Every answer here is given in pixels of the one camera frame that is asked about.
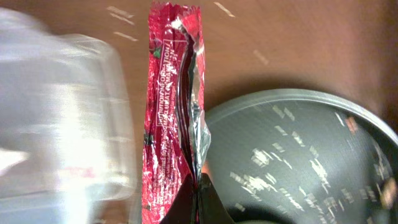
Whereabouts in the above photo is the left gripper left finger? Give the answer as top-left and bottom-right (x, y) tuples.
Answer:
(160, 175), (197, 224)

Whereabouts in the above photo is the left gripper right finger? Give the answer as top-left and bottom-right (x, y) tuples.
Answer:
(198, 173), (234, 224)

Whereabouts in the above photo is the red snack wrapper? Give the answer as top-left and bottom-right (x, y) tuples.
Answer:
(141, 2), (211, 224)

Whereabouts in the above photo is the clear plastic bin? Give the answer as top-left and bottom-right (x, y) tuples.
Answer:
(1, 8), (136, 224)

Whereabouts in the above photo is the round black serving tray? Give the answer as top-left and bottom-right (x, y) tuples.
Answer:
(206, 89), (397, 223)

